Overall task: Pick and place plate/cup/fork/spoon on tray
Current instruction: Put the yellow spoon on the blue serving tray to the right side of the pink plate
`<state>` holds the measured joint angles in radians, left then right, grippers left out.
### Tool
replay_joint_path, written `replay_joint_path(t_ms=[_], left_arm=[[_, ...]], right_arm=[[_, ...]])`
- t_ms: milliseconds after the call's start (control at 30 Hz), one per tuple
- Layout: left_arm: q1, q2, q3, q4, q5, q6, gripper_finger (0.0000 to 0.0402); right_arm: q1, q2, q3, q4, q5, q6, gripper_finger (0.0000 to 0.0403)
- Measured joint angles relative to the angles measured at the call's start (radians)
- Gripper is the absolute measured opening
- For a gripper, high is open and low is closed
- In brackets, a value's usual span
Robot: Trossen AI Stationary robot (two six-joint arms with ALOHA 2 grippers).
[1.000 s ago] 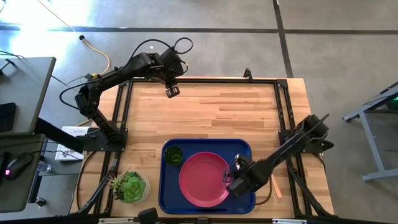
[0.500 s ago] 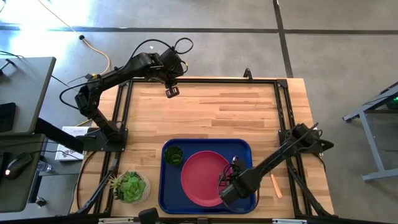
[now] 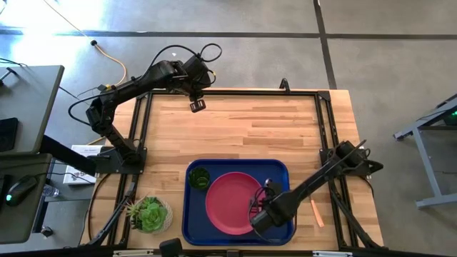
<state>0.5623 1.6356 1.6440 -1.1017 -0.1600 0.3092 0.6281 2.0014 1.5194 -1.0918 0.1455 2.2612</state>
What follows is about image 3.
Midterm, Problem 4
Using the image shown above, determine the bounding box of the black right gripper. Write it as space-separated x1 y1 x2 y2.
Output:
250 181 297 233

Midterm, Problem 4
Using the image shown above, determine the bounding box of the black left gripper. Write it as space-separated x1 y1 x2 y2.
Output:
178 55 215 114

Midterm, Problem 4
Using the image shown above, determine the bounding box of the red round plate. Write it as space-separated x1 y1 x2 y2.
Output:
205 171 267 236

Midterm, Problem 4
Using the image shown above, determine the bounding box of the green faceted plastic cup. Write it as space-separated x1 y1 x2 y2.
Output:
188 166 211 191

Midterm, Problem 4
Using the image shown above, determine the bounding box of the blue plastic tray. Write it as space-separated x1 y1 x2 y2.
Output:
181 158 296 247

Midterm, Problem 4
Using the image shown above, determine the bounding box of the orange plastic utensil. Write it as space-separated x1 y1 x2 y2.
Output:
308 198 325 228

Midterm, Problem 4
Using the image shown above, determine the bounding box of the succulent in white pot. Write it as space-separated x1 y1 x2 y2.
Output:
125 195 174 235

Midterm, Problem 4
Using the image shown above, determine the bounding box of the black desk support bar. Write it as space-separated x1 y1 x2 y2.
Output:
39 135 98 176

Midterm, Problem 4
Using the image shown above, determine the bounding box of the white printed paper box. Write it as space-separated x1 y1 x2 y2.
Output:
63 144 104 186

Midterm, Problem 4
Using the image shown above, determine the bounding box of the grey desk top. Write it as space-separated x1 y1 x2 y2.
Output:
0 65 65 154

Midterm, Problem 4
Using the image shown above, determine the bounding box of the clear water bottle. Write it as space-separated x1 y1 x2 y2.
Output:
42 184 60 198

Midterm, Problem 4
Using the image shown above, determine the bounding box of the black flat pad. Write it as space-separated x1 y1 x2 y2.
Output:
0 117 19 153

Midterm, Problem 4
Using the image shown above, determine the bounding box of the black computer mouse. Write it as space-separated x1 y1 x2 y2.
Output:
5 176 39 207

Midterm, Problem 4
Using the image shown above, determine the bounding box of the dark desk top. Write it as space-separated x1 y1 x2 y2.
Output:
0 153 53 244

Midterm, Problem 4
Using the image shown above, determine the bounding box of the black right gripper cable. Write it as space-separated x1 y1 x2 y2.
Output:
247 192 268 246

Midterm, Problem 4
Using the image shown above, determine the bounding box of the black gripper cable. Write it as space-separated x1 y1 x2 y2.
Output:
148 43 223 72
247 192 268 246

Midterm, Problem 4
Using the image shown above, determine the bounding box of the black aluminium table frame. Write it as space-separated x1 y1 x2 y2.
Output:
79 88 388 257

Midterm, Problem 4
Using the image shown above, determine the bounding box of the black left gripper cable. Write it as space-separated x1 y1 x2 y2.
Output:
148 43 223 72

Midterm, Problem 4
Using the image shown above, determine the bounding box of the yellow floor cable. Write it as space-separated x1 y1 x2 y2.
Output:
42 0 128 87

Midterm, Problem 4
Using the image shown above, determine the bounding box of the black table-level camera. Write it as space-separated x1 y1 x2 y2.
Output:
159 238 184 257

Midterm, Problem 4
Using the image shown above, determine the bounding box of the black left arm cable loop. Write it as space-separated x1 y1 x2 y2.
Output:
67 89 108 126

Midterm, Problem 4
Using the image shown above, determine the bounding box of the grey metal table frame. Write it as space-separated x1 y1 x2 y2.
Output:
392 94 457 210

